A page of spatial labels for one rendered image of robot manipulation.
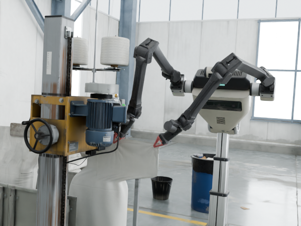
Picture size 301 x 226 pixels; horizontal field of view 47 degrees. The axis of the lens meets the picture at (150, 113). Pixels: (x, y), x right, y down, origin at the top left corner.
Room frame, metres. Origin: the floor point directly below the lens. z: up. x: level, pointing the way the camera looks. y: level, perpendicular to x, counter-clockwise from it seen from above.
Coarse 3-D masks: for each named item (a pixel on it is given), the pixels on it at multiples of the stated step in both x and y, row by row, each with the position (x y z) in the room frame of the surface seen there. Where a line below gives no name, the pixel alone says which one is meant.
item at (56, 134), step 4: (40, 128) 1.82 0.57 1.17; (44, 128) 1.81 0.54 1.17; (52, 128) 1.80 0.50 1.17; (56, 128) 1.83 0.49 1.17; (44, 132) 1.81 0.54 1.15; (48, 132) 1.80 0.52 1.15; (56, 132) 1.81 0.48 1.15; (44, 136) 1.81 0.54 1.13; (48, 136) 1.80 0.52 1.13; (56, 136) 1.81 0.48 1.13; (40, 140) 1.81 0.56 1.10; (44, 140) 1.81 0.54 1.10; (48, 140) 1.80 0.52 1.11; (56, 140) 1.82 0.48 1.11; (44, 144) 1.81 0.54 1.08
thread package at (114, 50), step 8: (104, 40) 1.97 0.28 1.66; (112, 40) 1.95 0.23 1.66; (120, 40) 1.96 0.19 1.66; (128, 40) 2.00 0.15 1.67; (104, 48) 1.97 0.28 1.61; (112, 48) 1.95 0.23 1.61; (120, 48) 1.96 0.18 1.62; (128, 48) 2.01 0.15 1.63; (104, 56) 1.96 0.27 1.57; (112, 56) 1.95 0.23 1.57; (120, 56) 1.96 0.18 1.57; (128, 56) 2.01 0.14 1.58; (104, 64) 2.01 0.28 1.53; (112, 64) 1.98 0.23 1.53; (120, 64) 1.96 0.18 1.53; (128, 64) 2.02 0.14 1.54
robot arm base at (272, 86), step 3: (273, 84) 2.17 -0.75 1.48; (261, 87) 2.22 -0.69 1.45; (264, 87) 2.18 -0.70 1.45; (267, 87) 2.17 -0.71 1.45; (270, 87) 2.17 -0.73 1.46; (273, 87) 2.19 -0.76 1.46; (261, 90) 2.21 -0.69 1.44; (264, 90) 2.20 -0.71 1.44; (267, 90) 2.20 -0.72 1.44; (270, 90) 2.19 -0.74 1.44; (273, 90) 2.18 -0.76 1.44; (261, 93) 2.21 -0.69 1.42; (264, 93) 2.20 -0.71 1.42; (267, 93) 2.19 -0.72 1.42; (270, 93) 2.19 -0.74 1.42; (273, 93) 2.18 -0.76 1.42
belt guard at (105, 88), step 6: (90, 84) 1.81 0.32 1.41; (96, 84) 1.80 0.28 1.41; (102, 84) 1.80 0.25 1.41; (108, 84) 1.81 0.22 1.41; (114, 84) 1.84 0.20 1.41; (90, 90) 1.81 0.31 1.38; (96, 90) 1.80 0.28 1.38; (102, 90) 1.80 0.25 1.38; (108, 90) 1.81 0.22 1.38; (114, 90) 1.84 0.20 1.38
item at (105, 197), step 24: (120, 144) 2.20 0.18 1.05; (144, 144) 2.15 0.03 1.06; (96, 168) 2.26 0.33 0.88; (120, 168) 2.20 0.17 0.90; (144, 168) 2.14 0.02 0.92; (72, 192) 2.25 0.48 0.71; (96, 192) 2.18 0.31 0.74; (120, 192) 2.16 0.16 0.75; (96, 216) 2.17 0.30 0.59; (120, 216) 2.16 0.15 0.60
